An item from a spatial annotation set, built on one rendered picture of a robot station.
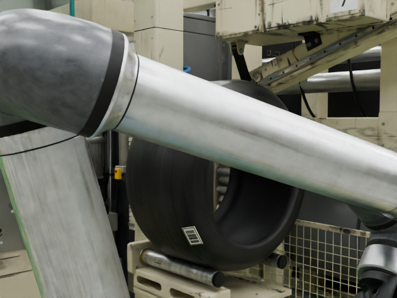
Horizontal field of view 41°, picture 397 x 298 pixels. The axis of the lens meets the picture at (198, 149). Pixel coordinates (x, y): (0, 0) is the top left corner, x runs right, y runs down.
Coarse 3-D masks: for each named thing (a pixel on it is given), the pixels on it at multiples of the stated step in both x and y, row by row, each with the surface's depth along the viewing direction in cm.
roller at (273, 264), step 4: (272, 252) 170; (268, 256) 169; (272, 256) 168; (276, 256) 167; (280, 256) 166; (284, 256) 167; (264, 260) 170; (268, 260) 168; (272, 260) 167; (276, 260) 166; (280, 260) 166; (284, 260) 167; (264, 264) 171; (268, 264) 169; (272, 264) 167; (276, 264) 166; (280, 264) 166; (284, 264) 167; (280, 268) 166
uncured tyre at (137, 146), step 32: (256, 96) 155; (128, 160) 155; (160, 160) 143; (192, 160) 139; (128, 192) 155; (160, 192) 143; (192, 192) 140; (256, 192) 190; (288, 192) 179; (160, 224) 148; (192, 224) 142; (224, 224) 186; (256, 224) 182; (288, 224) 167; (192, 256) 148; (224, 256) 149; (256, 256) 158
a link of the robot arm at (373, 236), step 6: (390, 228) 87; (396, 228) 87; (372, 234) 90; (378, 234) 89; (384, 234) 88; (390, 234) 87; (396, 234) 87; (372, 240) 89; (378, 240) 88; (384, 240) 87; (390, 240) 86; (396, 240) 86; (366, 246) 90; (396, 246) 85
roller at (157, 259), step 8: (144, 256) 171; (152, 256) 168; (160, 256) 166; (168, 256) 165; (152, 264) 168; (160, 264) 165; (168, 264) 162; (176, 264) 159; (184, 264) 157; (192, 264) 156; (176, 272) 159; (184, 272) 156; (192, 272) 154; (200, 272) 151; (208, 272) 150; (216, 272) 148; (200, 280) 151; (208, 280) 148; (216, 280) 147
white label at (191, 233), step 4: (184, 228) 141; (188, 228) 141; (192, 228) 140; (184, 232) 142; (188, 232) 142; (192, 232) 141; (196, 232) 141; (188, 236) 142; (192, 236) 142; (196, 236) 142; (188, 240) 143; (192, 240) 143; (196, 240) 142; (200, 240) 142; (192, 244) 144; (196, 244) 143
